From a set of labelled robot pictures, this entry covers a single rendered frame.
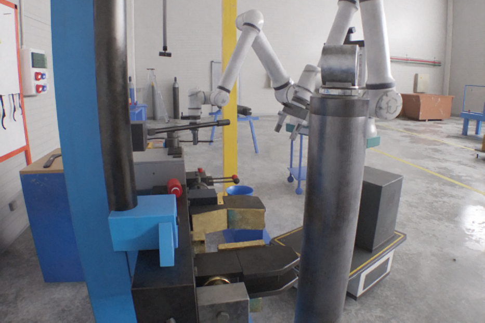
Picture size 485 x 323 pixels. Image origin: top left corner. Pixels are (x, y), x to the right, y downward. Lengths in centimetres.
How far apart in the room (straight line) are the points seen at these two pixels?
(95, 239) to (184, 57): 1086
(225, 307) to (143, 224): 30
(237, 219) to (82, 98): 77
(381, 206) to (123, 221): 176
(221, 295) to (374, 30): 131
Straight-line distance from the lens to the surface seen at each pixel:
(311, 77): 139
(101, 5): 81
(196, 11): 1195
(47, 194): 239
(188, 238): 90
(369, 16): 157
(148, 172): 131
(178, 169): 130
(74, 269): 264
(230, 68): 181
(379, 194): 215
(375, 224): 224
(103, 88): 79
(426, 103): 1310
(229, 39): 352
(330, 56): 104
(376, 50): 156
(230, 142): 358
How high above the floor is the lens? 153
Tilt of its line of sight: 12 degrees down
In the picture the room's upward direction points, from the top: straight up
